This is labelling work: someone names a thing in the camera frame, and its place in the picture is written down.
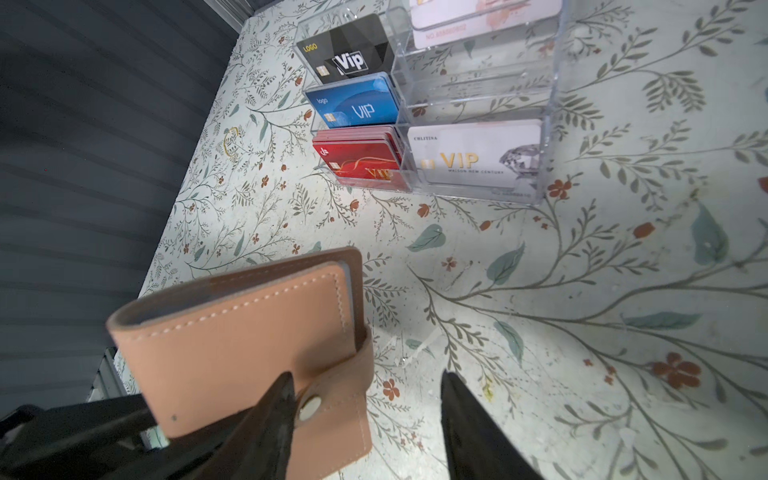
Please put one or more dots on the clear acrylic card display stand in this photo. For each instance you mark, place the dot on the clear acrylic card display stand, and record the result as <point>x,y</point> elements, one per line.
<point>511,74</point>

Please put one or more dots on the pink VIP card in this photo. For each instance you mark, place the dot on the pink VIP card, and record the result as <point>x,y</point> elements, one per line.
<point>438,22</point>

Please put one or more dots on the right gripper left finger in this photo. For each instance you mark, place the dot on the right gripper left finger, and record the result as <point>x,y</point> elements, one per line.
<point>260,445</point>

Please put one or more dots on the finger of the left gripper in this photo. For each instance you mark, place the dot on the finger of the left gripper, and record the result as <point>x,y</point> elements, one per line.
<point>101,440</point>

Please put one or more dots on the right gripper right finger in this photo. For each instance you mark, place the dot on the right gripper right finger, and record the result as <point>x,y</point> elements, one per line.
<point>476,447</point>

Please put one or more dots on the blue VIP card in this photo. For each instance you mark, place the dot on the blue VIP card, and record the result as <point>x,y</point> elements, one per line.
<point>361,101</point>

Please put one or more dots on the white VIP diamond card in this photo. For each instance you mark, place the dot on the white VIP diamond card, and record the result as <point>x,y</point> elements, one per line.
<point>502,154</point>

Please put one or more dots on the pink leather card wallet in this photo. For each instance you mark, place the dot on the pink leather card wallet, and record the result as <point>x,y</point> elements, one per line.
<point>210,348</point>

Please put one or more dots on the black VIP card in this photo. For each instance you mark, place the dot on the black VIP card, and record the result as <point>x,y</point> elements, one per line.
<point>353,49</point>

